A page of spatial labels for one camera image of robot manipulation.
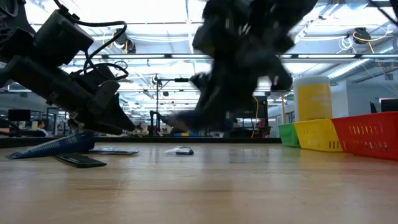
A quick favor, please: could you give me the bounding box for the green plastic basket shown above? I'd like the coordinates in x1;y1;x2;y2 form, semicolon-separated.
277;123;301;148

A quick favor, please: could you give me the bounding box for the large black screen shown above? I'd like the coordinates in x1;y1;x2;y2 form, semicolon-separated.
236;107;269;138

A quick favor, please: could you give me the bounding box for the black comb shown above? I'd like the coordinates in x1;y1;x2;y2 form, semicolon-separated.
54;152;108;169

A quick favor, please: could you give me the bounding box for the black computer monitor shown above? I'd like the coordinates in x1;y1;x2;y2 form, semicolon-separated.
7;108;32;123
379;98;398;113

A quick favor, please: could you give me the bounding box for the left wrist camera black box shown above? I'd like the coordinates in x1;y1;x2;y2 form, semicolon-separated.
32;9;95;67

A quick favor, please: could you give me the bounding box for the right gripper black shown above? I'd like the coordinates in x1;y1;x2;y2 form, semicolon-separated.
167;46;294;131

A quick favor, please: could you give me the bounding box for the person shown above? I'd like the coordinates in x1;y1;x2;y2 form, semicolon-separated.
35;119;49;137

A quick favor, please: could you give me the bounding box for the black metal frame stand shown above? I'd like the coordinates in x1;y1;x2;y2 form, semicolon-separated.
154;77;191;137

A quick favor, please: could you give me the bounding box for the small clear toiletry packet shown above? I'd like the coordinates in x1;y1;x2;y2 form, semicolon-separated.
164;146;195;156

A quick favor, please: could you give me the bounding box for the blue pouch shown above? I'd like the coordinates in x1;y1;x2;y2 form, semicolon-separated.
5;133;96;160

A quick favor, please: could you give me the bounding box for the dark comb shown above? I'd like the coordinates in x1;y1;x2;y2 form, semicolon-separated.
88;149;140;156

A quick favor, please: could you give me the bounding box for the yellow plastic basket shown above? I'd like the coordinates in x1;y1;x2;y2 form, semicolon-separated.
293;118;343;153

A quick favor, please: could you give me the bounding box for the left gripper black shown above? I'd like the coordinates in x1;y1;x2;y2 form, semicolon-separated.
0;55;136;136

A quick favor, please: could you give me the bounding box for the red plastic basket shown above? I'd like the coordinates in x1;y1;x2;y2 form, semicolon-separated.
331;111;398;162

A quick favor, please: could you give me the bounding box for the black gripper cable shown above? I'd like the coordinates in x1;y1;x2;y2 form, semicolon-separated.
52;0;130;82

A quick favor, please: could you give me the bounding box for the white and yellow column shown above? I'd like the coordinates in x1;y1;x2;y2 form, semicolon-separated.
293;75;333;122

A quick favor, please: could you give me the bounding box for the black ceiling cable reel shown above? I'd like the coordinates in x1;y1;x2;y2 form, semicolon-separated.
112;28;137;54
353;27;372;45

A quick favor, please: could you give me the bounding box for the black table edge rail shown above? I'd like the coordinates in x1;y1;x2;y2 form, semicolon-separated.
0;136;282;149

